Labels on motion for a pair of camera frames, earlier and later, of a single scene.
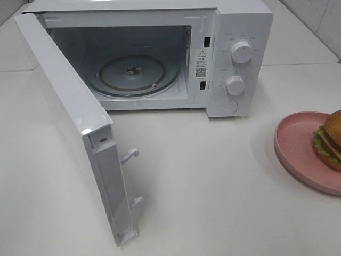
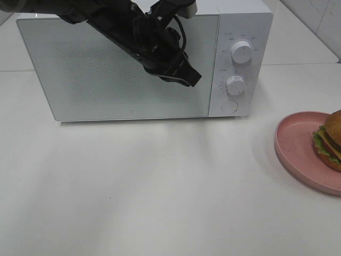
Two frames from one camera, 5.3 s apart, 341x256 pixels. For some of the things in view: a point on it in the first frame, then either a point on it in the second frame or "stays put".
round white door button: x=229 y=106 stays put
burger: x=327 y=141 stays put
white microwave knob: x=235 y=85 stays put
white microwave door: x=91 y=124 → x=83 y=76
